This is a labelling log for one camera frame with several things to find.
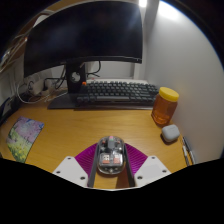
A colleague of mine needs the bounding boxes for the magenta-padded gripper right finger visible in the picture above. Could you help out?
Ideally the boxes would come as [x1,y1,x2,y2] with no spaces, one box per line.
[123,143,172,188]

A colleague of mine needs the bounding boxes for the pens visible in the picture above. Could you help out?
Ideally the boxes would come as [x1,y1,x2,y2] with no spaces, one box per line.
[181,135,197,167]

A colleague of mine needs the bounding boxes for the white cable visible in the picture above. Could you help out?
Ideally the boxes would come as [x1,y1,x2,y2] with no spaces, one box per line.
[16,79,68,104]

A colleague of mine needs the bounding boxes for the transparent computer mouse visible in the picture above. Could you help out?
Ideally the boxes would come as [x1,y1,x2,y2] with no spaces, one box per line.
[96,135,127,176]

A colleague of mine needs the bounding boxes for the grey earbuds case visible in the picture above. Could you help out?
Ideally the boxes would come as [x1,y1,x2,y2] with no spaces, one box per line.
[161,124,181,144]

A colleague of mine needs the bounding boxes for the flower landscape print mouse pad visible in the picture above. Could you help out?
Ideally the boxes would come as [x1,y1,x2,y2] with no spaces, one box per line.
[6,115,45,164]

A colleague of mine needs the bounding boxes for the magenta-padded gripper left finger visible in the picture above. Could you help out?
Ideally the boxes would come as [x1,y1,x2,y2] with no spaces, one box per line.
[52,143,100,188]

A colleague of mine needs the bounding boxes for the dark mechanical keyboard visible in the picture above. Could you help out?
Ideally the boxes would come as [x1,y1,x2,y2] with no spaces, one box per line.
[76,80,160,108]

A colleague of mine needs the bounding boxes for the wooden wall shelf unit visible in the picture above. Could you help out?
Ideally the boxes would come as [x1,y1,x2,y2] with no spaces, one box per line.
[0,9,58,73]

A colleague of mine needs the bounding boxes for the black computer monitor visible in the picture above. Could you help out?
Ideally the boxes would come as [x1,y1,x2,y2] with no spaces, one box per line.
[23,0,144,110]

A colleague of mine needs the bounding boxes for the amber jar with yellow lid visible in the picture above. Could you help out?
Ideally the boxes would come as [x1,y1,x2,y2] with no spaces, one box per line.
[150,86,180,127]

